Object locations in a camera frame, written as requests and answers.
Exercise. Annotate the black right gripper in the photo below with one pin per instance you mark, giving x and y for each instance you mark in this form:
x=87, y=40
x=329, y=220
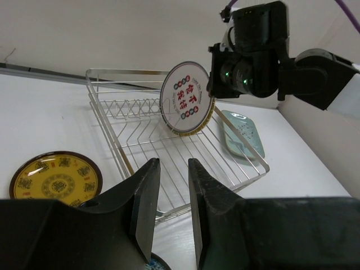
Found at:
x=260, y=36

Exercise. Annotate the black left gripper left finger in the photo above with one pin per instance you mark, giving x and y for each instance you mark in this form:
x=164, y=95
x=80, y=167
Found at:
x=135, y=200

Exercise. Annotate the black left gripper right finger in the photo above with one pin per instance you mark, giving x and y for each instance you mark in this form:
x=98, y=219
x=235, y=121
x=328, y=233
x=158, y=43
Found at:
x=217, y=229

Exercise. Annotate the blue floral round plate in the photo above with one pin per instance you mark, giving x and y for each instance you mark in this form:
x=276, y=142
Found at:
x=157, y=263

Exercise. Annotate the white plate red characters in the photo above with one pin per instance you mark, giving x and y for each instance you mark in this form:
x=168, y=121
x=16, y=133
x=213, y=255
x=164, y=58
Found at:
x=184, y=101

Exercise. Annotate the light green rectangular dish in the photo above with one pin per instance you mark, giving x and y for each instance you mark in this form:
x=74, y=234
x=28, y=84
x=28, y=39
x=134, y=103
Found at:
x=247, y=129

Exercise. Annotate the yellow brown patterned plate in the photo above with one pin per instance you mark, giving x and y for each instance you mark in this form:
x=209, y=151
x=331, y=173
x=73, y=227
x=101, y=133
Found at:
x=67, y=176

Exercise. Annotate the metal wire dish rack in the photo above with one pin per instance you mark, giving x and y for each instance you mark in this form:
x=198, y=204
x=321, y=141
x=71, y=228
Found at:
x=127, y=106

